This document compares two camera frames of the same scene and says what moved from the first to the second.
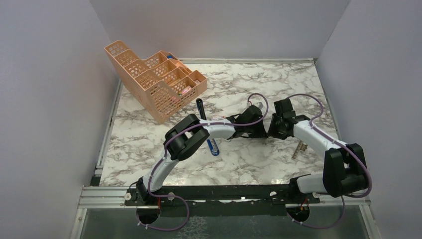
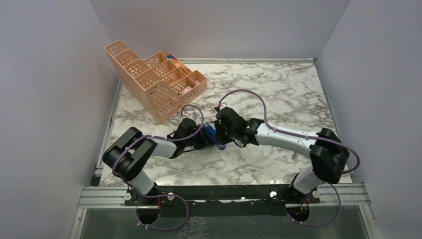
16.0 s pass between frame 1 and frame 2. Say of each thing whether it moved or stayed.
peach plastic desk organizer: stayed
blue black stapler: moved
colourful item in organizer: stayed
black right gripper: moved
